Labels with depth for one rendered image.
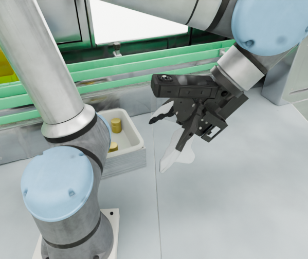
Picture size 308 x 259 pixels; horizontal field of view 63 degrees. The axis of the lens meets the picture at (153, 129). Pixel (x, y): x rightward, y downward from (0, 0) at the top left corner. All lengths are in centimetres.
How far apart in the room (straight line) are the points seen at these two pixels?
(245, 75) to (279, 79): 72
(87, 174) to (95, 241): 16
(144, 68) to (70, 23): 30
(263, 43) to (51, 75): 34
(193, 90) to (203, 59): 63
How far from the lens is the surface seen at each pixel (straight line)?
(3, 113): 84
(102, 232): 56
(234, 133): 96
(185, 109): 47
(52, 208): 44
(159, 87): 42
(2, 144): 88
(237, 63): 44
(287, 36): 28
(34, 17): 47
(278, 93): 117
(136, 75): 95
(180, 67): 102
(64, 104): 50
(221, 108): 49
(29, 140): 87
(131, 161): 75
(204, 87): 44
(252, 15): 26
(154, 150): 85
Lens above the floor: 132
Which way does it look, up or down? 37 degrees down
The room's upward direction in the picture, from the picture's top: straight up
